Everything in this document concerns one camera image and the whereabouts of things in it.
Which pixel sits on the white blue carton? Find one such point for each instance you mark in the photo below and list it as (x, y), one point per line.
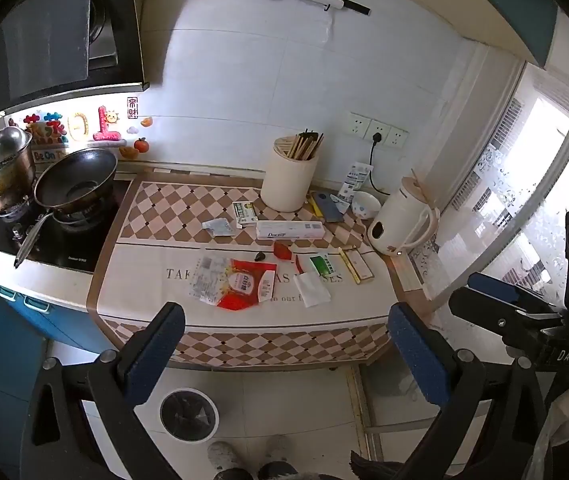
(356, 180)

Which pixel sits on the person's right grey slipper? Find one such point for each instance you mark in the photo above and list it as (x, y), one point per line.
(279, 450)

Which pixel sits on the black range hood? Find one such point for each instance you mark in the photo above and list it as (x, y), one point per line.
(39, 35)

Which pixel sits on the small black wrapper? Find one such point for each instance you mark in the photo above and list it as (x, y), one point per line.
(261, 256)

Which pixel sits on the colourful wall decorations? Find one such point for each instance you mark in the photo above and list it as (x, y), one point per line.
(107, 125)

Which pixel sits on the blue wall cabinet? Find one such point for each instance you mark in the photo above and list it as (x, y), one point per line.
(509, 5)

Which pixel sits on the person's leg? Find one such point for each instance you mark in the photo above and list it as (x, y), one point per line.
(277, 472)
(237, 475)

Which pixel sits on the clear plastic wrapper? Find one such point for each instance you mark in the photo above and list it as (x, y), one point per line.
(209, 280)

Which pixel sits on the red snack bag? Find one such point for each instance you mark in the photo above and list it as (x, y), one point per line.
(242, 287)

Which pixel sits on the person's grey slipper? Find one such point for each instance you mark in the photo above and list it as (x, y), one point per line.
(224, 455)
(279, 450)

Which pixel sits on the white dotted bowl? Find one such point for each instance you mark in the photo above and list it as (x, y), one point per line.
(366, 205)

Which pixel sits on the white wall socket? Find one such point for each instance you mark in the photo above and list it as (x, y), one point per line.
(359, 124)
(397, 137)
(378, 130)

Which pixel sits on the white electric kettle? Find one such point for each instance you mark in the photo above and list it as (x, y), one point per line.
(399, 220)

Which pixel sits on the green white packet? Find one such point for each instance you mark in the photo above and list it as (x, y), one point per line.
(324, 267)

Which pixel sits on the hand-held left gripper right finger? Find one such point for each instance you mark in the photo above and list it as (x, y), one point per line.
(419, 355)

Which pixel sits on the bundle of chopsticks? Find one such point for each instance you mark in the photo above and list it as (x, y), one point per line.
(304, 145)

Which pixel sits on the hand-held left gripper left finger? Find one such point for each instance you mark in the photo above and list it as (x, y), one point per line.
(154, 345)

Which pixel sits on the green white small box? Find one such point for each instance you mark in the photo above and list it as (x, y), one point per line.
(245, 213)

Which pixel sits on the window with patterned film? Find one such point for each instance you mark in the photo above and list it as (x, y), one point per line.
(529, 185)

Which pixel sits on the wooden shelf frame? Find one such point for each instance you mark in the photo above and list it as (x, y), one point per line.
(362, 410)

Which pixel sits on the person's left leg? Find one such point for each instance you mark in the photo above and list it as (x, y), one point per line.
(237, 475)

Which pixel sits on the long white box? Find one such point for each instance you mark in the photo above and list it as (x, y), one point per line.
(289, 230)

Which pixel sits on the checkered tablecloth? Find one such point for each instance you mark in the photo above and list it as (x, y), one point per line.
(164, 240)

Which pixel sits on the cream utensil holder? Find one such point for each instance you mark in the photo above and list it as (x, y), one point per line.
(289, 180)

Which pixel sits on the person's right leg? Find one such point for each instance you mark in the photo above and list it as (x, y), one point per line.
(277, 472)

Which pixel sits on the steel pot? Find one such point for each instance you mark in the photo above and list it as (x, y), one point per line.
(4, 185)

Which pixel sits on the small red wrapper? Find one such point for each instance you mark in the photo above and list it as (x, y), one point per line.
(282, 250)

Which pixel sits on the white blue sachet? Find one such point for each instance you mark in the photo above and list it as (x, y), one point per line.
(219, 227)

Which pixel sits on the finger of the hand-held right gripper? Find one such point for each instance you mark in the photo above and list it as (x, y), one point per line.
(484, 310)
(494, 287)

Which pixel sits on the white tissue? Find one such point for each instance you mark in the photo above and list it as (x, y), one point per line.
(313, 290)

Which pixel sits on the grey blue phone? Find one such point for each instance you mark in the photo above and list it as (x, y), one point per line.
(328, 207)

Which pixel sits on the black wok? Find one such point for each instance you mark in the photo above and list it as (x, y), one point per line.
(77, 180)

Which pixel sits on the person's left grey slipper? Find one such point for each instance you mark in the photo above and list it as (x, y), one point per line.
(224, 455)

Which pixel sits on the black gas stove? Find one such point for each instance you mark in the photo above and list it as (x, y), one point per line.
(64, 250)

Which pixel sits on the white trash bin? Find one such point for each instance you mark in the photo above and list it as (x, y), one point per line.
(189, 415)

